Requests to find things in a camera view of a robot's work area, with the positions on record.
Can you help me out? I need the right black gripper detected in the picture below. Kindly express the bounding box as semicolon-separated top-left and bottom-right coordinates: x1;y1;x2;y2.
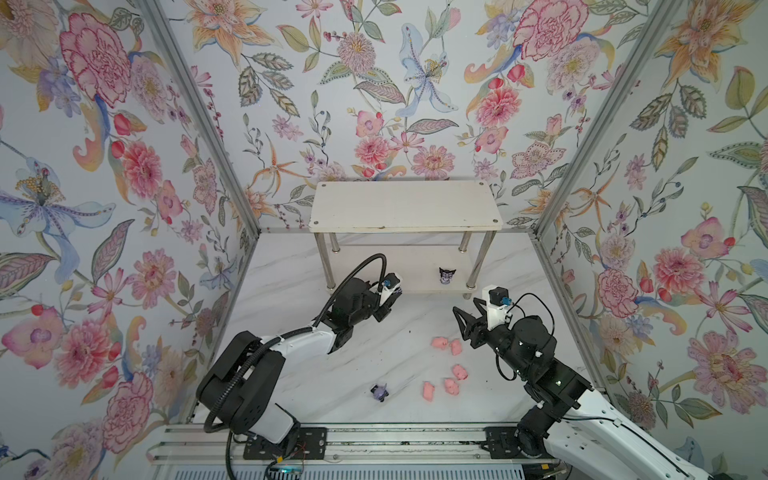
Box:
455;298;531;384

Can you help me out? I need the black kuromi toy figure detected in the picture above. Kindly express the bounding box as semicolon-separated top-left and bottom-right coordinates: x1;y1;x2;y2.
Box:
438;267;457;285

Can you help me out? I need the small purple kuromi toy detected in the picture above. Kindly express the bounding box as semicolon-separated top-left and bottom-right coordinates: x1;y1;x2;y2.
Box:
370;384;389;402

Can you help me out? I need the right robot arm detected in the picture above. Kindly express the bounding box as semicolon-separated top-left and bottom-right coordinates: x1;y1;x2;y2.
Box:
452;297;711;479

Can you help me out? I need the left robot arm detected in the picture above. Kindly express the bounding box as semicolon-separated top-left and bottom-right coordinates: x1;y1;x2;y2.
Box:
196;273;402;459

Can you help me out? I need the white two-tier shelf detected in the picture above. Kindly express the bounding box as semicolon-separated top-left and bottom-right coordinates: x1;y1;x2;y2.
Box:
309;181;502;299

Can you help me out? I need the pink pig toy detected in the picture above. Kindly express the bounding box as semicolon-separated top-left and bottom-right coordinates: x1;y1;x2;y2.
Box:
443;378;460;396
451;364;468;381
431;337;450;350
449;339;462;356
422;382;435;402

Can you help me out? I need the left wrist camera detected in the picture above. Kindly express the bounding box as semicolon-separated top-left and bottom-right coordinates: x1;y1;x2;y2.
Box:
379;272;402;305

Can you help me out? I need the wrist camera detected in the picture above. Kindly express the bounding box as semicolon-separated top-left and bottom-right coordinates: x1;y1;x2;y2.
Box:
379;272;402;305
481;285;511;331

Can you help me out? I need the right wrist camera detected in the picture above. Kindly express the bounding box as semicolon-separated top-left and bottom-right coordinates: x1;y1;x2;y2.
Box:
481;285;511;331

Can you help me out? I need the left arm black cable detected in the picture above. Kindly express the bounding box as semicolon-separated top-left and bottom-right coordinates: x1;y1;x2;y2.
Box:
202;253;388;480

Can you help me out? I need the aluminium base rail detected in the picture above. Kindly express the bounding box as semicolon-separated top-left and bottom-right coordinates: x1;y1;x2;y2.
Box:
146;421;661;466

